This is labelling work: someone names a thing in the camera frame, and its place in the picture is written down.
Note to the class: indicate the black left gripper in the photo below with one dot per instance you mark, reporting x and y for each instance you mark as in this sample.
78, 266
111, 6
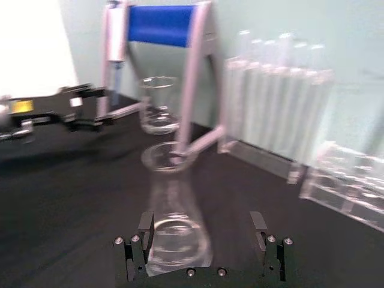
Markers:
45, 106

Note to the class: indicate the black table cloth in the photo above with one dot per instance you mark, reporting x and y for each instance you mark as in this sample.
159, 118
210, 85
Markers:
75, 210

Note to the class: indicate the clear glass test tube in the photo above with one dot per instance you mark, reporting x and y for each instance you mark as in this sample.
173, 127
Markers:
316, 102
244, 90

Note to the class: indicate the clear glass beaker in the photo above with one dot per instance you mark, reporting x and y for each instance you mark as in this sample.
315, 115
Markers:
159, 120

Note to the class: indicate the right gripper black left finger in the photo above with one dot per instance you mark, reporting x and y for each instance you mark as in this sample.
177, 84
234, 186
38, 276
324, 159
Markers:
136, 255

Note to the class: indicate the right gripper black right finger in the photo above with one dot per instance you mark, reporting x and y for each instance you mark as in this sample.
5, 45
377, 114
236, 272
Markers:
271, 258

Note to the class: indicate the white and blue pipette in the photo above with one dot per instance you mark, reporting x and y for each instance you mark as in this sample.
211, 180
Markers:
115, 39

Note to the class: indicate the clear acrylic rack with holes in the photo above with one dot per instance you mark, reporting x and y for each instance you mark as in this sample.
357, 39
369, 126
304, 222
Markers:
345, 186

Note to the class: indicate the grey stand with blue bar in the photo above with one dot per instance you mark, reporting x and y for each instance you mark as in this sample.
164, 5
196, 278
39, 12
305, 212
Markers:
192, 90

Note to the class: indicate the clear glass conical flask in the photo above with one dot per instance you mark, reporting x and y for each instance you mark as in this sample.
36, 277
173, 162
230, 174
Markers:
180, 246

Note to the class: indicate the clear acrylic tube drying rack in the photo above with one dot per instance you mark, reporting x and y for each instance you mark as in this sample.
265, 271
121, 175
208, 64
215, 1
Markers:
240, 150

